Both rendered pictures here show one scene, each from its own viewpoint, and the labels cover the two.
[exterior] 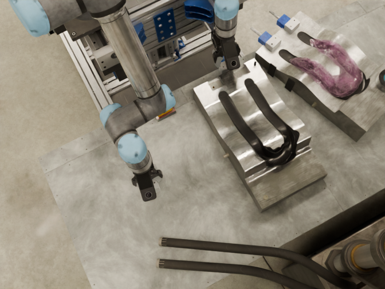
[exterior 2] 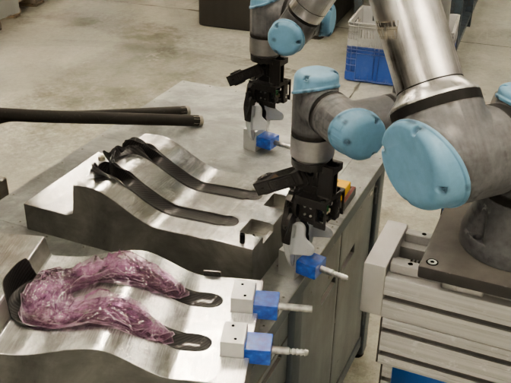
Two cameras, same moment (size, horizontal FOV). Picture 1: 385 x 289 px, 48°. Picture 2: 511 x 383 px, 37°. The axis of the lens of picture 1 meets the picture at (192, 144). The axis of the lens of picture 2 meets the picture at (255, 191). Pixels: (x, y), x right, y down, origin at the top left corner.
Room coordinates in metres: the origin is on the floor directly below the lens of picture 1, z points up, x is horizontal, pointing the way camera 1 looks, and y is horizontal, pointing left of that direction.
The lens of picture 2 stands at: (1.58, -1.09, 1.62)
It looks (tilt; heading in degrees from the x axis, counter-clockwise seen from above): 29 degrees down; 133
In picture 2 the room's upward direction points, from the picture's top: 1 degrees clockwise
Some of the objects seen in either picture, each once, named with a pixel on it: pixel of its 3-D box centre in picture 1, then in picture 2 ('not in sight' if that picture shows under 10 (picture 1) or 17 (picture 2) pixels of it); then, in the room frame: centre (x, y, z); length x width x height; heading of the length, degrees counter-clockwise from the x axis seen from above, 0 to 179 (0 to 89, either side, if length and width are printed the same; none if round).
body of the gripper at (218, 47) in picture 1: (224, 37); (314, 188); (0.85, -0.17, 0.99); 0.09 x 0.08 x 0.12; 11
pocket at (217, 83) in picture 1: (215, 85); (279, 210); (0.72, -0.12, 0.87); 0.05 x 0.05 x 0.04; 20
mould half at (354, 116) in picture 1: (329, 70); (99, 314); (0.73, -0.55, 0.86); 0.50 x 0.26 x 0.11; 37
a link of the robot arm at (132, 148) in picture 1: (133, 151); (268, 11); (0.42, 0.17, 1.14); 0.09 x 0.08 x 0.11; 24
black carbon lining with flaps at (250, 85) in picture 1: (259, 120); (168, 179); (0.55, -0.24, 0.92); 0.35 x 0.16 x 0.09; 20
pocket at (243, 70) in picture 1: (240, 73); (256, 236); (0.76, -0.22, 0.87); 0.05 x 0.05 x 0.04; 20
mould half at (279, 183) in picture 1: (258, 130); (165, 197); (0.53, -0.24, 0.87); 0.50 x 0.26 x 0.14; 20
